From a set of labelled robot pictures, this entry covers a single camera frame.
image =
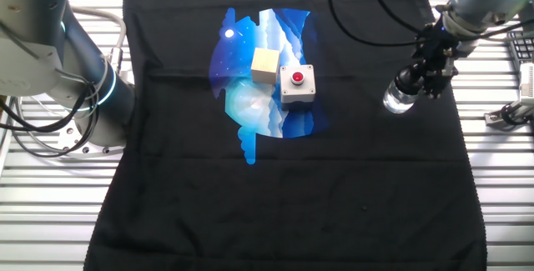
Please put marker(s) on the black cloth with blue print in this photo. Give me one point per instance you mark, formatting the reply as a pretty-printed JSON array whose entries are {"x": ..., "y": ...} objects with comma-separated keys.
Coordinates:
[{"x": 292, "y": 200}]

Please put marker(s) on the wooden cube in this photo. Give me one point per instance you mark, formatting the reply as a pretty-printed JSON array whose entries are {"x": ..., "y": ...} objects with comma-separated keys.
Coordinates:
[{"x": 265, "y": 64}]

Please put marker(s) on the black keyboard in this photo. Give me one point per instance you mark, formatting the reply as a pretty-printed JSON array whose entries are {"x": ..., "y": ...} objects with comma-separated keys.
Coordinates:
[{"x": 521, "y": 48}]

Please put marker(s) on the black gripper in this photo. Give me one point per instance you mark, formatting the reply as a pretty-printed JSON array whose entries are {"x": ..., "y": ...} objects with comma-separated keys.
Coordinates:
[{"x": 440, "y": 50}]

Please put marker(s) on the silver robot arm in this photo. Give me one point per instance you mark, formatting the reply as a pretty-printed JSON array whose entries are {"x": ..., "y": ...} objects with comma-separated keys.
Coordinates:
[{"x": 29, "y": 33}]

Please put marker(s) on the aluminium camera bracket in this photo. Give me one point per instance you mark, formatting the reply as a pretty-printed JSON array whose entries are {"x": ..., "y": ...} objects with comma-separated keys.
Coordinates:
[{"x": 494, "y": 118}]

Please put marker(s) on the grey box with red button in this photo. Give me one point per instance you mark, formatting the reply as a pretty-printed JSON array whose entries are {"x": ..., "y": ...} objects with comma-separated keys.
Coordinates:
[{"x": 296, "y": 87}]

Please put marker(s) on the clear glass jar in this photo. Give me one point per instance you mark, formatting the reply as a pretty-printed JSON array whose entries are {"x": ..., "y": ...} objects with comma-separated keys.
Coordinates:
[{"x": 396, "y": 102}]

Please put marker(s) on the small silver exterior camera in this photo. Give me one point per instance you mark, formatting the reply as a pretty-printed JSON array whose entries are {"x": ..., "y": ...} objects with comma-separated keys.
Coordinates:
[{"x": 527, "y": 81}]

